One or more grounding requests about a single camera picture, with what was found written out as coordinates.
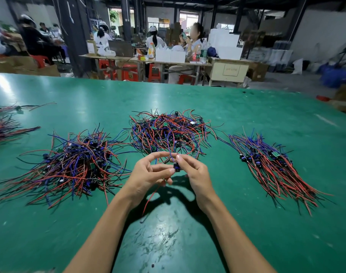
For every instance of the row of white containers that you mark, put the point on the row of white containers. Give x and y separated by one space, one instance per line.
170 55

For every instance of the stack of white boxes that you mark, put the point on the stack of white boxes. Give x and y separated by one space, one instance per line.
226 42

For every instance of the person's left hand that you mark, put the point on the person's left hand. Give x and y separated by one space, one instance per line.
144 178

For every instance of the red plastic stool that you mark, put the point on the red plastic stool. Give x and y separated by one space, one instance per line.
39 60
154 72
187 79
107 70

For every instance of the dark blue bag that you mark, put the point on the dark blue bag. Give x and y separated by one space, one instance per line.
212 52

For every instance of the cream cabinet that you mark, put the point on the cream cabinet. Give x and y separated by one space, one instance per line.
230 71

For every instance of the long wooden work table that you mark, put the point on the long wooden work table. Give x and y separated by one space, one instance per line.
144 58

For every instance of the row of cardboard boxes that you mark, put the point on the row of cardboard boxes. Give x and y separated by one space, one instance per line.
22 65

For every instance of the person's right forearm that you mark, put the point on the person's right forearm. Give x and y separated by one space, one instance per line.
238 241

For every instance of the heap of blue bags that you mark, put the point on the heap of blue bags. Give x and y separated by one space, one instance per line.
335 75

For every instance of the person's left forearm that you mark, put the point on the person's left forearm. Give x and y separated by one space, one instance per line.
96 241

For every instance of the small red floor object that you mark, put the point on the small red floor object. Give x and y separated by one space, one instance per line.
323 98

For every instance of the dark pillar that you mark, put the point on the dark pillar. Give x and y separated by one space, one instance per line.
73 31

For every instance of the brown cardboard box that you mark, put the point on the brown cardboard box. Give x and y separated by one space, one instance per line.
258 71

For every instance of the person's right hand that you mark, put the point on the person's right hand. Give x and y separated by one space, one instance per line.
197 179

